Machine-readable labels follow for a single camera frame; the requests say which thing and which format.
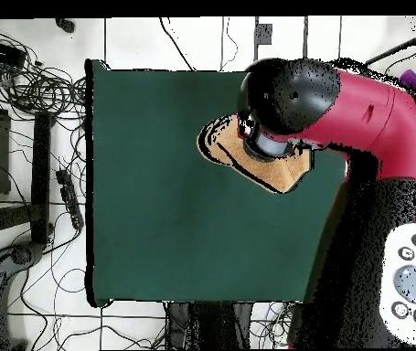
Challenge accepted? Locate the black cable tangle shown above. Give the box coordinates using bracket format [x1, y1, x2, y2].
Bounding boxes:
[0, 21, 88, 122]

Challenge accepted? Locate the dark grey stand foot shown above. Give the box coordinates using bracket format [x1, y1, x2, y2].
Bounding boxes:
[0, 240, 45, 350]

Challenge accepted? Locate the dark grey square patch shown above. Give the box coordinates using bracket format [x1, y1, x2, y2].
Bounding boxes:
[256, 23, 273, 46]

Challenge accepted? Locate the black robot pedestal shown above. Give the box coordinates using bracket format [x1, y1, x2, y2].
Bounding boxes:
[165, 301, 254, 350]

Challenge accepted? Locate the black power strip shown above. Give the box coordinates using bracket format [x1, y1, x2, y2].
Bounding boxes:
[55, 169, 85, 231]

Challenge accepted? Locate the orange terry towel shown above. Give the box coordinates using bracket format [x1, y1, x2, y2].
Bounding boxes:
[196, 113, 315, 195]

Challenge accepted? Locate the dark rounded object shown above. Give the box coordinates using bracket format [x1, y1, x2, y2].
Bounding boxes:
[54, 17, 76, 34]

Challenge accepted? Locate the dark green table cloth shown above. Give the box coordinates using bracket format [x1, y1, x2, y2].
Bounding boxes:
[84, 58, 348, 308]

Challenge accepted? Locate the black upright bar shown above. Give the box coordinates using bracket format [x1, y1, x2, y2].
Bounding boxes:
[30, 111, 54, 245]

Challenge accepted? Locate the black tripod pole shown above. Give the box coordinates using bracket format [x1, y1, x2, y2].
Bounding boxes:
[364, 16, 416, 67]

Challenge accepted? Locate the purple cup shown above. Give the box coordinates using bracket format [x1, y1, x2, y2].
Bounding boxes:
[399, 69, 416, 89]

